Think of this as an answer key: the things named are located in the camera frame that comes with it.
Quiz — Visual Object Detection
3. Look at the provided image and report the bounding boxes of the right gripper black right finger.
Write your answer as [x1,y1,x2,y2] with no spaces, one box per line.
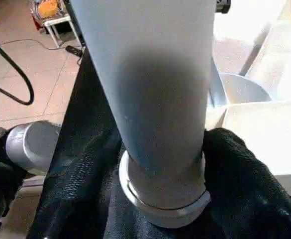
[195,127,291,239]

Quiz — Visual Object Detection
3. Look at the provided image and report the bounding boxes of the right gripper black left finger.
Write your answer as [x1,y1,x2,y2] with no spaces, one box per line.
[26,127,123,239]

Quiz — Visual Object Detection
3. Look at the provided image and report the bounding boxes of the white plastic table top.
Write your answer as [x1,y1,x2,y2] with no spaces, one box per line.
[204,0,291,197]

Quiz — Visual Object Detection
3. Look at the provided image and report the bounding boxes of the white plastic table leg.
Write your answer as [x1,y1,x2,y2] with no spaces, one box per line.
[68,0,216,229]

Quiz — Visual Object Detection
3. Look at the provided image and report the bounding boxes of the black work mat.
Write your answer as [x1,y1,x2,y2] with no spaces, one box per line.
[46,47,123,239]

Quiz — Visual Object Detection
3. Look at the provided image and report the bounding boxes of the black power strip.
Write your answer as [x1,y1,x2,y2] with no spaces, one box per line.
[65,45,84,56]

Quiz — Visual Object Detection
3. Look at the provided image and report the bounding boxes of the white metal stool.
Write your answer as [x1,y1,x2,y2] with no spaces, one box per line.
[42,14,82,48]

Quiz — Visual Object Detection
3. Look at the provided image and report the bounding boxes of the thick black floor cable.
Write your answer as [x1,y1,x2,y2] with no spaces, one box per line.
[0,31,35,106]

